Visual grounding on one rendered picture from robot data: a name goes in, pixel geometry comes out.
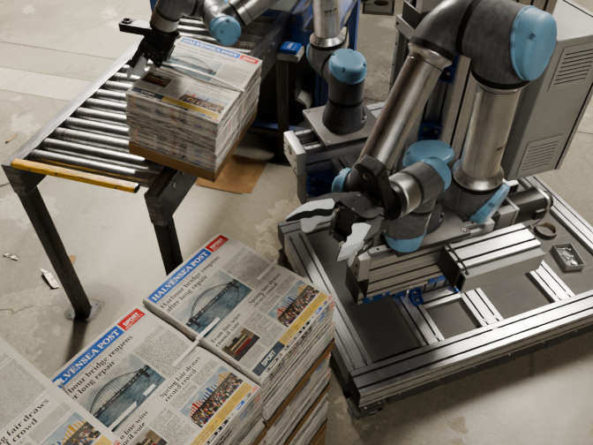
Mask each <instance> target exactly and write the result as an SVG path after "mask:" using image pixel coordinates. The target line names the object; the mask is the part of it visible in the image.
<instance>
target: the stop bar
mask: <svg viewBox="0 0 593 445"><path fill-rule="evenodd" d="M11 167H12V168H15V169H20V170H27V171H32V172H36V173H40V174H44V175H49V176H53V177H60V178H65V179H69V180H73V181H78V182H82V183H86V184H90V185H98V186H102V187H107V188H111V189H115V190H119V191H124V192H131V193H137V192H138V190H139V189H140V186H139V184H137V183H133V182H128V181H124V180H120V179H115V178H111V177H103V176H99V175H95V174H90V173H85V172H81V171H76V170H69V169H65V168H60V167H56V166H52V165H48V164H43V163H38V162H30V161H27V160H22V159H18V158H15V159H14V160H13V161H12V162H11Z"/></svg>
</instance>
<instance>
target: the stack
mask: <svg viewBox="0 0 593 445"><path fill-rule="evenodd" d="M142 299H143V300H142V303H144V305H143V306H144V307H145V308H146V309H145V308H143V307H142V306H140V305H138V304H136V305H135V306H134V307H133V308H132V309H131V310H129V311H128V312H127V313H125V314H124V315H123V316H122V317H120V318H119V319H118V320H117V321H115V322H114V323H113V324H112V325H111V326H109V327H108V328H107V329H106V330H104V331H103V332H102V333H101V334H100V335H99V336H97V337H96V338H95V339H94V340H93V341H92V342H91V343H90V344H89V345H88V346H86V347H85V348H84V349H83V350H82V351H80V352H79V353H78V354H77V355H76V356H75V357H73V358H72V359H71V360H70V361H69V362H67V363H66V364H65V365H64V366H63V367H62V368H60V369H59V370H58V371H57V372H56V373H55V374H54V375H52V376H51V377H50V378H49V379H50V380H51V381H52V382H55V381H56V380H57V379H58V380H60V381H61V382H62V383H63V385H64V387H65V389H66V390H67V392H68V394H69V395H70V397H71V398H72V399H73V400H75V401H76V402H77V403H78V404H80V405H81V406H82V407H83V408H84V409H86V410H87V411H88V412H89V413H91V414H92V415H93V416H94V417H95V418H97V419H98V420H99V421H100V422H101V423H102V424H103V425H104V426H105V427H107V428H108V429H109V430H110V431H111V432H113V433H114V434H115V435H116V436H118V437H119V438H120V439H121V440H122V441H123V442H124V444H123V445H252V444H253V443H254V442H255V440H256V439H257V438H258V437H259V435H260V434H261V433H262V432H263V430H264V429H265V425H264V424H263V423H262V422H263V421H265V422H266V424H267V423H268V422H269V421H270V419H271V418H272V417H273V415H274V414H275V413H276V412H277V411H278V410H279V408H280V407H281V405H282V404H283V403H284V402H285V400H286V399H287V398H288V396H289V395H290V394H291V392H292V391H293V390H294V389H295V387H296V386H297V385H298V383H299V382H300V381H301V380H302V379H303V378H304V377H305V375H306V374H307V373H308V372H309V370H310V369H311V368H312V367H313V365H314V364H315V363H316V362H317V360H318V359H319V358H320V357H321V355H322V354H323V353H324V352H325V350H326V349H327V348H328V347H329V345H330V344H331V343H332V342H333V341H332V340H333V335H334V332H335V331H334V330H335V327H334V324H335V321H333V316H334V314H333V312H334V307H335V305H336V303H335V296H333V295H332V294H330V293H329V292H327V291H325V290H323V289H321V288H320V287H319V286H317V285H316V284H314V283H311V282H310V281H308V280H306V279H304V278H303V277H302V276H300V275H297V274H295V273H294V272H292V271H290V270H288V269H286V268H284V267H282V266H279V265H278V260H274V261H273V262H272V261H270V260H269V259H268V258H267V257H266V256H264V255H263V254H261V253H259V252H257V251H255V250H254V249H252V248H250V247H249V246H248V245H245V244H243V243H242V242H240V241H238V240H236V239H234V238H233V237H231V236H229V235H227V234H225V233H223V232H219V233H218V234H217V235H216V236H214V237H213V238H211V239H210V240H209V241H208V242H206V243H205V244H204V245H202V246H201V247H200V248H199V249H198V250H197V251H196V252H195V253H194V254H193V255H191V256H190V257H189V258H188V259H187V260H185V261H184V262H183V263H182V264H181V265H179V266H178V267H177V268H176V269H175V270H174V271H172V272H171V273H170V274H169V275H168V276H166V277H165V278H164V279H163V280H162V281H161V282H160V283H158V284H157V285H156V286H155V287H154V288H153V289H152V290H151V291H150V292H148V293H147V294H146V295H145V296H144V297H143V298H142ZM330 353H331V351H330V352H329V353H328V355H327V356H326V358H325V359H324V360H323V361H322V363H321V364H320V365H319V367H318V368H317V369H316V371H315V372H314V373H313V374H312V376H311V377H310V378H309V380H308V381H307V382H306V383H305V384H304V385H303V387H302V388H301V389H300V390H299V392H298V393H297V394H296V396H295V397H294V398H293V400H292V401H291V402H290V403H289V405H288V406H287V408H286V409H285V410H284V411H283V413H282V414H281V415H280V417H279V418H278V419H277V420H276V421H275V422H274V424H273V425H272V426H271V428H270V429H269V430H268V431H266V436H265V437H264V438H263V440H262V441H261V442H260V443H259V445H284V444H285V443H286V441H287V440H288V439H289V437H290V436H291V435H292V434H293V432H294V431H295V429H296V428H297V426H298V425H299V424H300V422H301V421H302V420H303V418H304V417H305V415H306V414H307V413H308V411H309V410H310V409H311V407H312V406H313V405H314V404H315V403H316V401H317V400H318V399H319V397H320V396H321V394H322V393H323V392H324V390H325V389H326V388H327V385H328V382H329V381H328V380H329V377H330V374H331V373H330V371H331V368H330V367H328V365H329V364H330V363H328V362H329V361H330V357H331V354H330ZM328 397H329V395H328V393H326V394H325V395H324V397H323V398H322V399H321V401H320V402H319V404H318V405H317V407H316V408H315V409H314V411H313V412H312V414H311V415H310V417H309V418H308V419H307V420H306V421H305V422H304V424H303V426H302V427H301V428H300V430H299V431H298V433H297V434H296V436H295V437H294V438H293V440H292V441H291V443H290V444H289V445H309V443H310V442H311V441H312V439H313V437H314V436H315V435H316V433H317V432H318V431H319V429H320V428H321V427H322V426H323V424H324V423H325V421H326V418H327V409H328V401H327V399H328Z"/></svg>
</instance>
